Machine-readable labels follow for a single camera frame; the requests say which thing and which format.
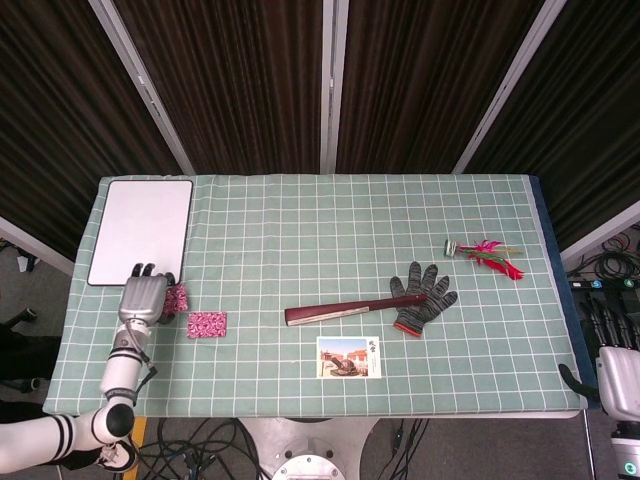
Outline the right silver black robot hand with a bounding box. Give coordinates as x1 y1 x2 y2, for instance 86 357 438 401
558 298 640 422

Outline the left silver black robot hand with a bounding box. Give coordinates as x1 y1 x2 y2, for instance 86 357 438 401
117 261 177 327

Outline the pink patterned rectangular block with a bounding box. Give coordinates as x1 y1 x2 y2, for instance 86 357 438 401
186 310 229 341

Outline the green white grid tablecloth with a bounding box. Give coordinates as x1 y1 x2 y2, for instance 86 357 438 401
41 173 589 419

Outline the white board with black rim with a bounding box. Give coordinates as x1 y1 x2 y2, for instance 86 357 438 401
86 179 195 288

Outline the black device with lit buttons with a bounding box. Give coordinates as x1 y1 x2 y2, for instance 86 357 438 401
567 277 640 303

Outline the black office chair base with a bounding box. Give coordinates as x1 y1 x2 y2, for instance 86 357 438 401
0 305 45 396

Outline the dark blue under cloth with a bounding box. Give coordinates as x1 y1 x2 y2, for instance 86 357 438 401
528 174 599 409

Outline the white sneaker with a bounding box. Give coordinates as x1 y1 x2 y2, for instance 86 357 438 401
98 438 141 474

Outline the red feather shuttlecock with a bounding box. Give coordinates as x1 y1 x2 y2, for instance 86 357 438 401
443 238 526 282

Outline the brown ribbed partition panel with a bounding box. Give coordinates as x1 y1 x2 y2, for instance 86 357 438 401
335 0 547 175
0 0 184 262
111 0 324 176
466 0 640 252

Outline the dark red folded fan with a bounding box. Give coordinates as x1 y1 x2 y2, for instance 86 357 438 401
284 293 429 328

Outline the grey striped knit work glove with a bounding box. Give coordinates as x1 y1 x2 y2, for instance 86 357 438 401
389 260 459 338

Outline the photo postcard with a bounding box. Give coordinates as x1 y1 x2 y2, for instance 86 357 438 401
316 335 383 380

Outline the black cable bundle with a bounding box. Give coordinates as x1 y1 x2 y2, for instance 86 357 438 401
387 418 432 480
134 417 262 480
564 223 640 281

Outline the grey partition post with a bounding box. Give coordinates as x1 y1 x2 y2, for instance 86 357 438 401
559 199 640 271
0 214 77 277
319 0 350 175
451 0 569 175
88 0 197 176

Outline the silver table pedestal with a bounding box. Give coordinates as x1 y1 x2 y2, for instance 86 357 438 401
236 417 382 480

